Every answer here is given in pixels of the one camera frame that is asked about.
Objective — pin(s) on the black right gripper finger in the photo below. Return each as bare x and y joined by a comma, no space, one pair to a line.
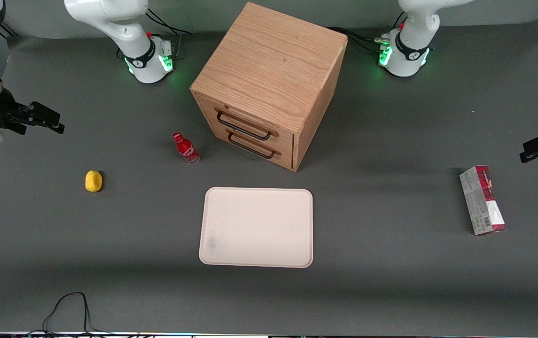
50,126
45,112

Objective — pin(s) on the red coke bottle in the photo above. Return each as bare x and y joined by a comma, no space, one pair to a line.
186,149

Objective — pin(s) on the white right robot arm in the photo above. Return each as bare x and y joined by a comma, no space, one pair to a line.
128,33

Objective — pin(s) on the cream plastic tray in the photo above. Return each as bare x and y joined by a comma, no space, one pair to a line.
257,227

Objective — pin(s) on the grey red carton box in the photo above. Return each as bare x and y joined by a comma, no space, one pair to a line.
482,202

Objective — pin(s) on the yellow lemon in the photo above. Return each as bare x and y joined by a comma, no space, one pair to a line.
93,181

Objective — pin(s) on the wooden drawer cabinet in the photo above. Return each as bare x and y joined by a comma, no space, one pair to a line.
273,61

